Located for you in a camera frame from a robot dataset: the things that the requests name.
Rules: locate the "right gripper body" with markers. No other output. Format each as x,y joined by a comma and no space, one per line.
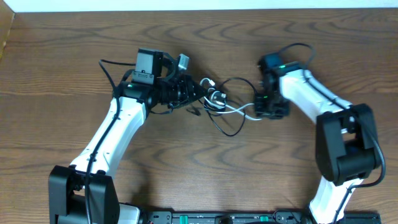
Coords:
273,105

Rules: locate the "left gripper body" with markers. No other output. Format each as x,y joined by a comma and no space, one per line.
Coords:
175,93

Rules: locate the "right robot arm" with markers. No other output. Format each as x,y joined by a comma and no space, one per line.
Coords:
347,151

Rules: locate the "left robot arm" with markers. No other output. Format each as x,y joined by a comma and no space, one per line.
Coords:
84,191

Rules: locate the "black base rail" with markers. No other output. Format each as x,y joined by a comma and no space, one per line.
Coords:
168,217

